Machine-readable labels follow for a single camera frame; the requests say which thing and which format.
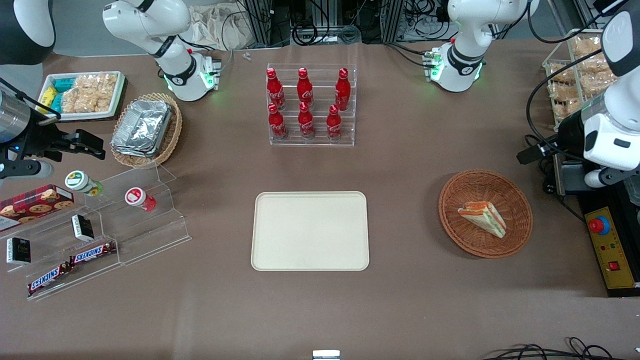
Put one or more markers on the grey metal box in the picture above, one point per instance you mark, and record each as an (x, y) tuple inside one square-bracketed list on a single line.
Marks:
[(569, 175)]

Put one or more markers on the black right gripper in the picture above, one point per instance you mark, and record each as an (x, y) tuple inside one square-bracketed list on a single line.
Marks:
[(41, 141)]

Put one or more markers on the beige cloth bag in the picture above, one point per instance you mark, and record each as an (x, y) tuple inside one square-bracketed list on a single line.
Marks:
[(220, 30)]

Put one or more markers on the light wicker basket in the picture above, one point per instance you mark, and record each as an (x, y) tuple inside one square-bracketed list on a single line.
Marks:
[(170, 145)]

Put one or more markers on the cream plastic tray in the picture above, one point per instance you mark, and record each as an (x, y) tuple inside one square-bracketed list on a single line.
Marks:
[(310, 230)]

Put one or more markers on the clear acrylic stepped stand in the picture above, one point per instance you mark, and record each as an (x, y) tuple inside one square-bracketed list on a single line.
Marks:
[(150, 240)]

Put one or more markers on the stacked aluminium foil trays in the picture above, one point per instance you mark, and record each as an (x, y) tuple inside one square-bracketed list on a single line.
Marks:
[(142, 127)]

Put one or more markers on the red plaid cookie box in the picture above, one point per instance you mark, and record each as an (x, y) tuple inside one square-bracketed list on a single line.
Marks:
[(35, 202)]

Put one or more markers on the clear rice cracker bag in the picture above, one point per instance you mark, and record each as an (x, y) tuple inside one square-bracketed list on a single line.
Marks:
[(97, 82), (85, 102)]

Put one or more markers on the red lid jar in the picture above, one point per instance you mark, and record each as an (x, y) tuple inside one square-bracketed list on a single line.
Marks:
[(135, 196)]

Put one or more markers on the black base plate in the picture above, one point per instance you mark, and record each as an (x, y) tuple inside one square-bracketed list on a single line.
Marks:
[(597, 200)]

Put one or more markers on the small black box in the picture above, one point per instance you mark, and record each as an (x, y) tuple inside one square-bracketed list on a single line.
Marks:
[(82, 227), (19, 251)]

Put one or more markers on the white snack tray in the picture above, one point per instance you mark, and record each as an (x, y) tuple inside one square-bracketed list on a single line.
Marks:
[(116, 107)]

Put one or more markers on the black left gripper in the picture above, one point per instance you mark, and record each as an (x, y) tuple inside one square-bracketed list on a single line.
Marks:
[(568, 134)]

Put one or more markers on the Snickers bar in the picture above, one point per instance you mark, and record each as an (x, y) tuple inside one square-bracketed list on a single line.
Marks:
[(92, 252), (47, 279)]

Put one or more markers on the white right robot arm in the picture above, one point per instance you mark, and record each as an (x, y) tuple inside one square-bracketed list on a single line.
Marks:
[(175, 70)]

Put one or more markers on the clear acrylic bottle rack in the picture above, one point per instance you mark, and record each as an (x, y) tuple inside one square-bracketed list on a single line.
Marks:
[(322, 100)]

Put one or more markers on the brown wicker basket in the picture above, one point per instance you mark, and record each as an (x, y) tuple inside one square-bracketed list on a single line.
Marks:
[(480, 185)]

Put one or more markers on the yellow emergency stop box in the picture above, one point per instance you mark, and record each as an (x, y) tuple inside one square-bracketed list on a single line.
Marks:
[(617, 250)]

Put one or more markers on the teal snack packet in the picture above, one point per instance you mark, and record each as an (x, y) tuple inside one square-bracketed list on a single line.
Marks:
[(56, 102), (64, 84)]

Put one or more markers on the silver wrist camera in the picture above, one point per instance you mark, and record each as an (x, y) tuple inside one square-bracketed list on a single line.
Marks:
[(25, 170)]

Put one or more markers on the red cola bottle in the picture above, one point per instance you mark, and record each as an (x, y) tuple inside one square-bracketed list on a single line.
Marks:
[(334, 124), (276, 122), (274, 89), (342, 89), (306, 121), (305, 87)]

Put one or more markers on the triangular sandwich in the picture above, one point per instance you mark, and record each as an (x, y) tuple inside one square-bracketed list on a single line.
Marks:
[(485, 217)]

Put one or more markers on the green lid sunflower jar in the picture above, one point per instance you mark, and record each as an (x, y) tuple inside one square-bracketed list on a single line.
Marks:
[(77, 181)]

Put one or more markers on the yellow snack packet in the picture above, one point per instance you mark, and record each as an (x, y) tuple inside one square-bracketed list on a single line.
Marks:
[(47, 96)]

